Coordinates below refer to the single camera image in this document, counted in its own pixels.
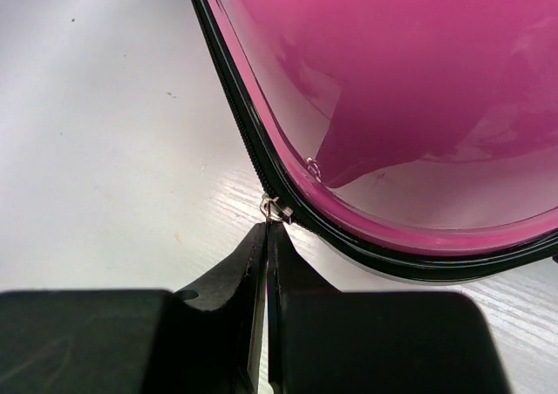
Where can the silver zipper pull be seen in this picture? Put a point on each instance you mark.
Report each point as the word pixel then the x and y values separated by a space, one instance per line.
pixel 275 211

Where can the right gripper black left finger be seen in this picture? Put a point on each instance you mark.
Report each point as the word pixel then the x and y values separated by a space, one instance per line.
pixel 204 338

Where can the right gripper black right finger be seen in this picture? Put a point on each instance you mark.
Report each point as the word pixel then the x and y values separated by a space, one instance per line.
pixel 323 340

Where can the pink hard-shell suitcase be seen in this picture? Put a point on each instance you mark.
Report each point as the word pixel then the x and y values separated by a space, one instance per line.
pixel 416 137

